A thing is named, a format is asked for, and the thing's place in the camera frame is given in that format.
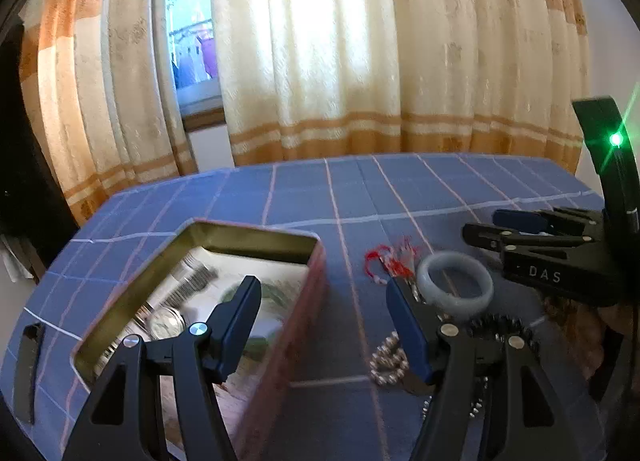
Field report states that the pink metal tin box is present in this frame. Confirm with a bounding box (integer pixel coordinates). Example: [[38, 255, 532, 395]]
[[73, 220, 326, 460]]

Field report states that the white pearl necklace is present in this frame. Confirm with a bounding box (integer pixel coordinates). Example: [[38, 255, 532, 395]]
[[368, 330, 410, 385]]

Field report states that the cream orange curtain left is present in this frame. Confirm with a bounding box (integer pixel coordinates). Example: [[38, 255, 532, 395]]
[[20, 0, 196, 224]]

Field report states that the paper leaflet in tin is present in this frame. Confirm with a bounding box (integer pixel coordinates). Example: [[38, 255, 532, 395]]
[[93, 247, 309, 435]]

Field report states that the window with outdoor view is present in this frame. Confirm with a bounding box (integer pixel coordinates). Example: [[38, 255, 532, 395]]
[[166, 0, 221, 117]]

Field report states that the cream orange curtain right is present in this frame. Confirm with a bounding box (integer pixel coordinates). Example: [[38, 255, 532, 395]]
[[213, 0, 590, 171]]

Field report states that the silver wrist watch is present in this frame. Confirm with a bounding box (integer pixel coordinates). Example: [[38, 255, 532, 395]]
[[134, 254, 218, 340]]

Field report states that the blue plaid tablecloth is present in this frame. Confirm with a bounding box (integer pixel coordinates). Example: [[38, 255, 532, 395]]
[[17, 155, 602, 460]]

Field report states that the dark purple bead bracelet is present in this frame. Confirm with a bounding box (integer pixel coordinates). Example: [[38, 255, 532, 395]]
[[466, 312, 542, 352]]

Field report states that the pale jade bangle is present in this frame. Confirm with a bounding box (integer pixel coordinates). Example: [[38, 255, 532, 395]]
[[416, 251, 495, 320]]

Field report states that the black flat object on table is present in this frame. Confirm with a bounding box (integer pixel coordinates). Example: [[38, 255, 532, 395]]
[[13, 322, 44, 425]]

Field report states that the cream orange curtain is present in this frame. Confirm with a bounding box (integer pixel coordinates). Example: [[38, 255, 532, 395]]
[[213, 0, 590, 171], [20, 0, 196, 224]]

